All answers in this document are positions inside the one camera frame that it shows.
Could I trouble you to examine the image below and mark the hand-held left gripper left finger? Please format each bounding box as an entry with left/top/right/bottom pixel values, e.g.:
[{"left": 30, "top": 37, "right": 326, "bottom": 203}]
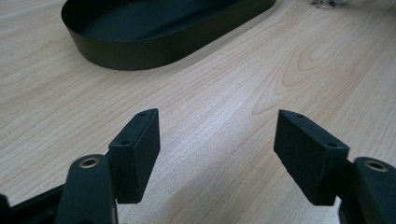
[{"left": 106, "top": 107, "right": 162, "bottom": 205}]

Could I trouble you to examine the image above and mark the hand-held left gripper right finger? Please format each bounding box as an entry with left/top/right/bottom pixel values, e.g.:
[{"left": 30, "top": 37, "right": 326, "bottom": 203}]
[{"left": 273, "top": 108, "right": 350, "bottom": 207}]

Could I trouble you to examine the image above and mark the black oval tray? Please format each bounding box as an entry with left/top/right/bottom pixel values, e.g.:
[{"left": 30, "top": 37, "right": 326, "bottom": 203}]
[{"left": 60, "top": 0, "right": 277, "bottom": 72}]

